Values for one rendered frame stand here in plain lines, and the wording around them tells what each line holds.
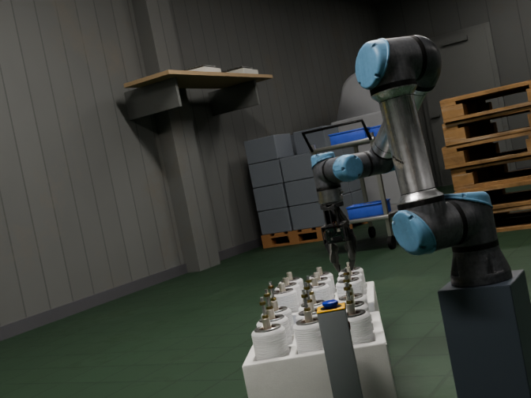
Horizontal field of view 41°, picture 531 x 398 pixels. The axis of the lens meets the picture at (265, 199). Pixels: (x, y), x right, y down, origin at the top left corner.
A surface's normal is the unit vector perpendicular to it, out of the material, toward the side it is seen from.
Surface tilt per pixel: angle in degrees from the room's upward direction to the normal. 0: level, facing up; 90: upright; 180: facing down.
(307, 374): 90
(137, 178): 90
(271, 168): 90
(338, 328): 90
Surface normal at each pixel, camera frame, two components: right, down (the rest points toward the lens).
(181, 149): 0.84, -0.15
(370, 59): -0.91, 0.06
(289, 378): -0.11, 0.06
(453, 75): -0.50, 0.13
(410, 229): -0.85, 0.32
